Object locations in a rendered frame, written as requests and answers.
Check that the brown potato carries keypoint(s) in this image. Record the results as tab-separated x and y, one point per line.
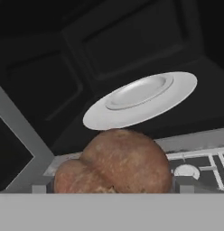
123	162

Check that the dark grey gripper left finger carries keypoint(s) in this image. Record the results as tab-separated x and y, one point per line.
41	185

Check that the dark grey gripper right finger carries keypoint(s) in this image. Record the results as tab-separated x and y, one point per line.
184	184

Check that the white round plate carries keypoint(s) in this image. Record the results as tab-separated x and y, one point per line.
141	100

